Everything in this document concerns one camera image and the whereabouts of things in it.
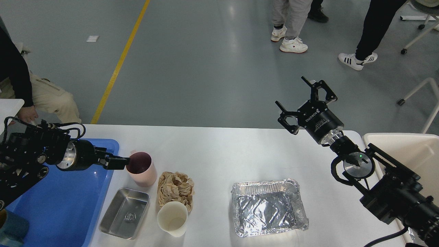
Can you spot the blue plastic tray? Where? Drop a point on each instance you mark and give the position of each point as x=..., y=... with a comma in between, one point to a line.
x=63, y=208

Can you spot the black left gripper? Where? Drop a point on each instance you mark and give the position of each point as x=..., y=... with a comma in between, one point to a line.
x=81, y=154

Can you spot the white rolling chair frame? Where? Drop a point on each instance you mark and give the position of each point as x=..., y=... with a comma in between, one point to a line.
x=430, y=21

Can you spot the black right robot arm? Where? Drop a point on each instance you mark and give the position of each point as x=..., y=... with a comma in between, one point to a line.
x=390, y=189

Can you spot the small white side table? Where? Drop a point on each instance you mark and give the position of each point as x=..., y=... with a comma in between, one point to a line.
x=9, y=108

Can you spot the beige plastic bin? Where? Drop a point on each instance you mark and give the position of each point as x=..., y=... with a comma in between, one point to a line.
x=417, y=151

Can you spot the person in black sweater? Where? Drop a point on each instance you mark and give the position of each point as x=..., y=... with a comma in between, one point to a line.
x=18, y=82

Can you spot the aluminium foil container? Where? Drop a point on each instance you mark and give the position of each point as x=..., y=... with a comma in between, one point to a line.
x=267, y=207

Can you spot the white paper scrap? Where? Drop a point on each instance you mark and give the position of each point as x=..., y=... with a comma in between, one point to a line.
x=92, y=38

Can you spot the white chair leg right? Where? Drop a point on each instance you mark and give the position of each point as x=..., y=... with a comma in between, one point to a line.
x=427, y=92

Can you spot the stainless steel tray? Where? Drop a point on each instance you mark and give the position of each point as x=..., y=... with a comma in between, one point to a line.
x=125, y=213

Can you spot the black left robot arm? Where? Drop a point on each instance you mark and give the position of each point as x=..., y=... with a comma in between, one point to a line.
x=27, y=151

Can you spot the person in black shoes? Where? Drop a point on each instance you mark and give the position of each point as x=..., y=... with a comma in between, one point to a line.
x=316, y=12

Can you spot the teal cup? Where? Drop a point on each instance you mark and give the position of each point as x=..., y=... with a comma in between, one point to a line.
x=13, y=229

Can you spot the crumpled brown paper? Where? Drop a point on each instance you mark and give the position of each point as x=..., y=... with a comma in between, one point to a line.
x=175, y=187

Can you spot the person with striped sneakers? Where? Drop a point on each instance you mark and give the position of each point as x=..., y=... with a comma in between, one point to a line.
x=376, y=23

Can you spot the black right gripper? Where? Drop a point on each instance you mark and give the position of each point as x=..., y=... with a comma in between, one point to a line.
x=313, y=115

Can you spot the white paper cup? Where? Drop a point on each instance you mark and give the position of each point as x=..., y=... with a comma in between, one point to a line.
x=172, y=218

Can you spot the pink mug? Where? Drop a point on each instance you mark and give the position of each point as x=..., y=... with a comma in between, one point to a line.
x=141, y=169

